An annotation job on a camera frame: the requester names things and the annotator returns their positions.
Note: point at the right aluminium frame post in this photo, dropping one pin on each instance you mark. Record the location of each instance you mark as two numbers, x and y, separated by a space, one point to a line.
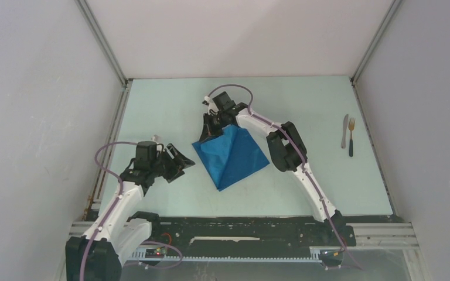
375 41

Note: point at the blue cloth napkin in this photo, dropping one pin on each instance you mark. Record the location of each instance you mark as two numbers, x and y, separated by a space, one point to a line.
231 157

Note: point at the left aluminium frame post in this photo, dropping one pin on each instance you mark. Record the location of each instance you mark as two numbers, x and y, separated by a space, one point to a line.
120 105

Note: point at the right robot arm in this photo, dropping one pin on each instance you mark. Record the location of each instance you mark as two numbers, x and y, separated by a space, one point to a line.
284 148

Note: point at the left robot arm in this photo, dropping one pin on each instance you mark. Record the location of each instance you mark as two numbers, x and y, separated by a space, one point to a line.
103 249

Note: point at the silver knife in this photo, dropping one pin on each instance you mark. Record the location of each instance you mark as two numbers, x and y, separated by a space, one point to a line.
344 130

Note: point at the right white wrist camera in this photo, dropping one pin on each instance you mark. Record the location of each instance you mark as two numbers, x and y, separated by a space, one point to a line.
210 105

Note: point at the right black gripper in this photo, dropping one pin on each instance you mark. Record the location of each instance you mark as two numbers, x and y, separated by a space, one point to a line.
208 130

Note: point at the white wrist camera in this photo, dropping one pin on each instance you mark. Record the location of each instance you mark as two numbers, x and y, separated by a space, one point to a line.
156 139
210 105

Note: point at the aluminium frame post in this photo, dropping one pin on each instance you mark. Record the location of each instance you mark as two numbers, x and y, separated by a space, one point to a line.
375 41
120 105

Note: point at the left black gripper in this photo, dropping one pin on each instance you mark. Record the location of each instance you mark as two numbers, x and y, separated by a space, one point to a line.
182 162

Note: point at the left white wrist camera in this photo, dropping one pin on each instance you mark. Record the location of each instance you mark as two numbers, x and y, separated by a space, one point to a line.
156 139

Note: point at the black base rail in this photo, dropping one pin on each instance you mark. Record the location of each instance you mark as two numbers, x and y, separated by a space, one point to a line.
255 237

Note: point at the white cable duct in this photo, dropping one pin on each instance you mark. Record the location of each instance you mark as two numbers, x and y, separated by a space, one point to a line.
146 255

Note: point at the gold fork dark handle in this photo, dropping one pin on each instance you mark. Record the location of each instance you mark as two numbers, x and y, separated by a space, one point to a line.
351 127

